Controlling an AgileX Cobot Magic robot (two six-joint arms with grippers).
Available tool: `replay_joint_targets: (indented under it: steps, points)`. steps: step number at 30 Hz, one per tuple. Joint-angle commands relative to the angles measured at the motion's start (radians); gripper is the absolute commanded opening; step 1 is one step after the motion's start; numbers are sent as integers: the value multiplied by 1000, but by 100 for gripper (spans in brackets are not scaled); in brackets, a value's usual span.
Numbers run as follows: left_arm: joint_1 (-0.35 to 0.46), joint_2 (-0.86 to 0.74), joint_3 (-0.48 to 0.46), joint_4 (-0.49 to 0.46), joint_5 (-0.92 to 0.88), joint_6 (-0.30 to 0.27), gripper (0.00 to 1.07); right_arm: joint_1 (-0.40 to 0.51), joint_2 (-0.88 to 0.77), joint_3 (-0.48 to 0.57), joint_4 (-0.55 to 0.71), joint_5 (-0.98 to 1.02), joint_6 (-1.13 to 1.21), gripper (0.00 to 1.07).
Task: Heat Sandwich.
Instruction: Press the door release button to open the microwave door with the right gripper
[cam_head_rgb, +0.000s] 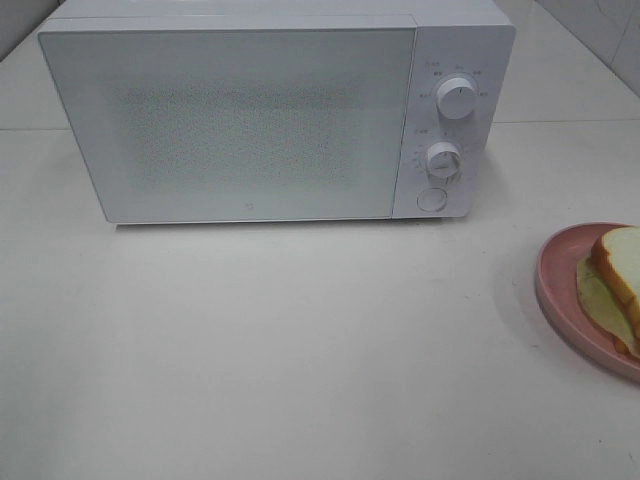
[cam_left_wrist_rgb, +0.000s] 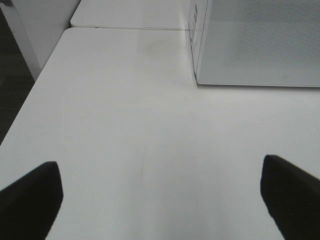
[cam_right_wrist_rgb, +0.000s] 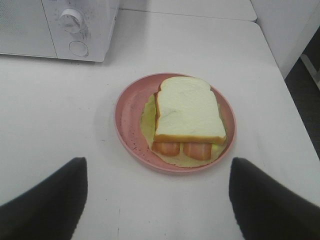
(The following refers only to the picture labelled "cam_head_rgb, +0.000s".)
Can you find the round white door button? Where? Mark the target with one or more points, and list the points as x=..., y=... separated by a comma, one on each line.
x=432, y=199

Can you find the white microwave door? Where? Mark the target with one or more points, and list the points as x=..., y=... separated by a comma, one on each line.
x=197, y=126

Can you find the pink plate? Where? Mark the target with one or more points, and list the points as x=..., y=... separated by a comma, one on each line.
x=556, y=292

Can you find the sandwich with cheese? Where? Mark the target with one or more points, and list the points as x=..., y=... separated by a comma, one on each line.
x=607, y=283

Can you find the lower white timer knob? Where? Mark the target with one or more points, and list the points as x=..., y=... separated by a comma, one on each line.
x=443, y=160

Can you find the upper white control knob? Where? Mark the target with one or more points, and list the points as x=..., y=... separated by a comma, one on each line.
x=456, y=96

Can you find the white microwave oven body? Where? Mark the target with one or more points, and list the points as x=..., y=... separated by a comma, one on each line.
x=469, y=37

